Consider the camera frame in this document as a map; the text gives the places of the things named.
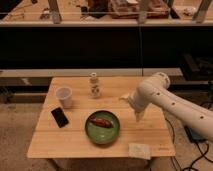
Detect long workbench shelf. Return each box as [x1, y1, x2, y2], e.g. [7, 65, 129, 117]
[0, 0, 213, 102]

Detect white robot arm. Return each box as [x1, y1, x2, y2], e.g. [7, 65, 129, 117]
[121, 72, 213, 142]

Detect small white labelled bottle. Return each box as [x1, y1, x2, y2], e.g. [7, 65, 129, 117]
[89, 73, 100, 98]

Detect brown sausage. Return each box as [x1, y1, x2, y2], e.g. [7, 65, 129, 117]
[89, 117, 113, 128]

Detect black smartphone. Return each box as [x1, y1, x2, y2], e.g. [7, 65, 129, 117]
[51, 107, 69, 128]

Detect white plastic cup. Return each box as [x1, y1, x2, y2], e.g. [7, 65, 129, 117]
[55, 87, 72, 108]

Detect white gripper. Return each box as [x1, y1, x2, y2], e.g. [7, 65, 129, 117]
[119, 92, 146, 122]

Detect black cable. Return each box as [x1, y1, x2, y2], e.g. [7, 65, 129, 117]
[164, 101, 213, 171]

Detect brown tray with clutter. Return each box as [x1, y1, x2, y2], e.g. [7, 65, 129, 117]
[108, 0, 170, 18]

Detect wooden table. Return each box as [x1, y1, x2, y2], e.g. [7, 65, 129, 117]
[26, 76, 177, 171]

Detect green plate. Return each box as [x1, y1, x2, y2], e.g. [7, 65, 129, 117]
[85, 110, 120, 145]

